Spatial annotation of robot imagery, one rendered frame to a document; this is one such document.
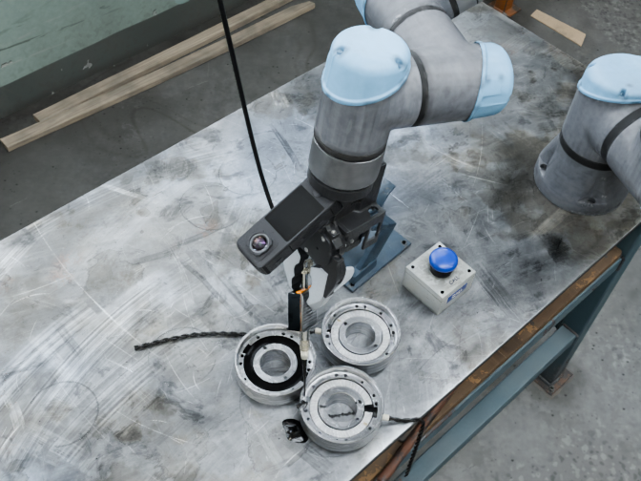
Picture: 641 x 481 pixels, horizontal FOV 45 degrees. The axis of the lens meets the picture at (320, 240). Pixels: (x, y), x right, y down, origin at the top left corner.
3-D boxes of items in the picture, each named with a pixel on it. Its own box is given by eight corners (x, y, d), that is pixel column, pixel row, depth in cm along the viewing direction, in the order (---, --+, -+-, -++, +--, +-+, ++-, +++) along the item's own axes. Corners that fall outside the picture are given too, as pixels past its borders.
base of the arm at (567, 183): (569, 134, 133) (589, 90, 125) (645, 184, 126) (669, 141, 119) (514, 176, 126) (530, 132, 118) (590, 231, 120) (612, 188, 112)
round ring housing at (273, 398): (220, 387, 100) (218, 372, 97) (260, 326, 106) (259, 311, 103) (291, 424, 98) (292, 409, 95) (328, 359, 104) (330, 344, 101)
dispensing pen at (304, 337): (286, 397, 95) (285, 262, 92) (300, 386, 99) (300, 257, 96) (302, 399, 94) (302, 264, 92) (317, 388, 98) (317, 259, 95)
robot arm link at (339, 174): (348, 173, 74) (293, 125, 77) (340, 206, 77) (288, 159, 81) (402, 146, 78) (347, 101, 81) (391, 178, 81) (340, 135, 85)
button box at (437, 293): (437, 316, 109) (444, 297, 105) (402, 284, 112) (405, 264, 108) (475, 285, 112) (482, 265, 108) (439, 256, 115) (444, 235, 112)
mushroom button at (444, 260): (439, 293, 108) (445, 273, 104) (419, 276, 110) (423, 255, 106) (458, 278, 110) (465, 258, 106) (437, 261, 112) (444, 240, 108)
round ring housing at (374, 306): (401, 320, 108) (404, 303, 105) (392, 386, 102) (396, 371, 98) (327, 307, 109) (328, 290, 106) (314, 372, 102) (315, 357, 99)
